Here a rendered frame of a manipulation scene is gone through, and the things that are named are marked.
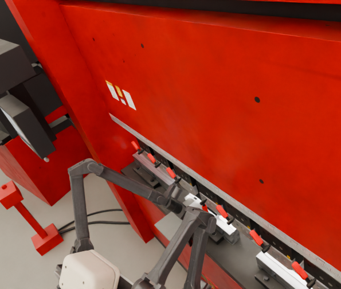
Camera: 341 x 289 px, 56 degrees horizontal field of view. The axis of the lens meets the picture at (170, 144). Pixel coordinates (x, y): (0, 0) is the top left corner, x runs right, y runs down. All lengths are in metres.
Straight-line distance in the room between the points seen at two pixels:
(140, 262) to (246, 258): 1.43
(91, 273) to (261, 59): 0.95
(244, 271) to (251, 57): 1.16
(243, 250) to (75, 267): 0.86
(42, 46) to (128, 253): 1.94
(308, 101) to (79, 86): 1.62
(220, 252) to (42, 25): 1.58
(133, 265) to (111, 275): 1.67
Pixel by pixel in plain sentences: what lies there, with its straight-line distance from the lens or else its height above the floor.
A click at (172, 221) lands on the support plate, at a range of 1.81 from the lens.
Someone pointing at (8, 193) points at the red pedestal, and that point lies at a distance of 3.14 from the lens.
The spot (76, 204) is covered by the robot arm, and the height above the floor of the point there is 1.43.
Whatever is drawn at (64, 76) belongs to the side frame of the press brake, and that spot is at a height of 1.71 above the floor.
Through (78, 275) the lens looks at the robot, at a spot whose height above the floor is 1.38.
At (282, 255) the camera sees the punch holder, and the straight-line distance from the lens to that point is 1.37.
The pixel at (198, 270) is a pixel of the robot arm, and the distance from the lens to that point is 1.51.
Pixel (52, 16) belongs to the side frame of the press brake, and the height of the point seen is 2.04.
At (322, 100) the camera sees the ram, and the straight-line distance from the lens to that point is 0.75.
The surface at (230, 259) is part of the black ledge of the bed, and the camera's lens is 1.76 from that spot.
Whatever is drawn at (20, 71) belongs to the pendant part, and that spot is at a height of 1.81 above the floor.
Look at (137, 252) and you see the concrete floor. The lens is 3.07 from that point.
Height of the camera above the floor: 2.36
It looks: 36 degrees down
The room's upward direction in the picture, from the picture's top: 20 degrees counter-clockwise
